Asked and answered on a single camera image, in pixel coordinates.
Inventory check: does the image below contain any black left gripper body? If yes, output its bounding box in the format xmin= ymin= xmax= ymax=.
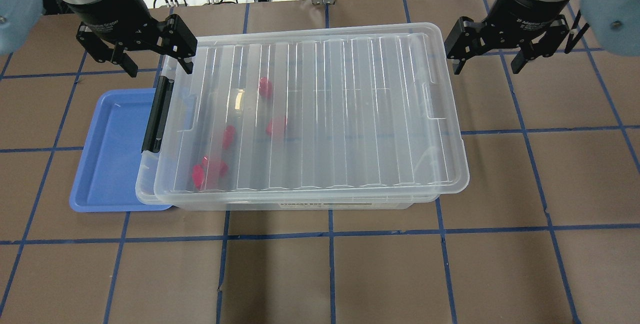
xmin=70 ymin=0 xmax=164 ymax=55

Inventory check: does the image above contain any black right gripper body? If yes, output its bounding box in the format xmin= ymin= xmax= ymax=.
xmin=482 ymin=0 xmax=569 ymax=49

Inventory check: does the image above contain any red toy block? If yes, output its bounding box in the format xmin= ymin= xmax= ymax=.
xmin=266 ymin=116 xmax=288 ymax=140
xmin=201 ymin=156 xmax=229 ymax=190
xmin=222 ymin=125 xmax=237 ymax=151
xmin=258 ymin=76 xmax=274 ymax=99
xmin=191 ymin=164 xmax=206 ymax=191

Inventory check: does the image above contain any clear plastic box lid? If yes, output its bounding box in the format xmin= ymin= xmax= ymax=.
xmin=153 ymin=22 xmax=471 ymax=205

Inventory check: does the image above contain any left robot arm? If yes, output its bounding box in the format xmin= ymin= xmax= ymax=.
xmin=0 ymin=0 xmax=198 ymax=78

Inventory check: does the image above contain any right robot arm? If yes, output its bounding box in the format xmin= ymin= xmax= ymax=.
xmin=445 ymin=0 xmax=640 ymax=75

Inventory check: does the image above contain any clear plastic storage box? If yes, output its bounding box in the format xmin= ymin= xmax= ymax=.
xmin=135 ymin=54 xmax=441 ymax=212

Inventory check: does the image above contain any blue plastic tray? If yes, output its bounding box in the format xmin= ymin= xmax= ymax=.
xmin=69 ymin=88 xmax=170 ymax=213

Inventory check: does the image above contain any black box latch handle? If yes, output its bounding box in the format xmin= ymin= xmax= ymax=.
xmin=141 ymin=75 xmax=175 ymax=153

